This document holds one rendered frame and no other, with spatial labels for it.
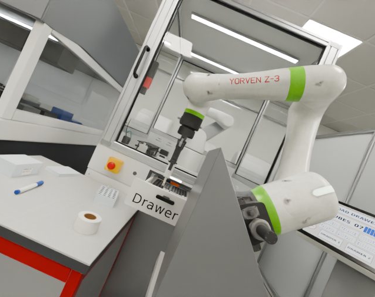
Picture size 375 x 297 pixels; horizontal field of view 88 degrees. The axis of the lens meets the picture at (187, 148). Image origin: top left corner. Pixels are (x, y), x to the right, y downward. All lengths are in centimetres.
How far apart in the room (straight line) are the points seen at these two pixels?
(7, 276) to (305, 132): 99
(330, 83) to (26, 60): 119
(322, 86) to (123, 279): 128
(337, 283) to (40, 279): 122
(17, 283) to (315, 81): 100
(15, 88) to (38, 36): 25
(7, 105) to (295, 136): 121
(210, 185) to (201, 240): 11
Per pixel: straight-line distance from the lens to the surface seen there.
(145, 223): 117
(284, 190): 55
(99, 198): 90
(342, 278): 134
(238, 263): 45
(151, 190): 79
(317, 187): 57
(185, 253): 44
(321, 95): 78
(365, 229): 133
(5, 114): 119
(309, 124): 86
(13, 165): 94
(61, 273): 65
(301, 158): 79
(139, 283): 132
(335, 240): 125
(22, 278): 71
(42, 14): 119
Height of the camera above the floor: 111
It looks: 1 degrees up
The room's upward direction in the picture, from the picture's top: 24 degrees clockwise
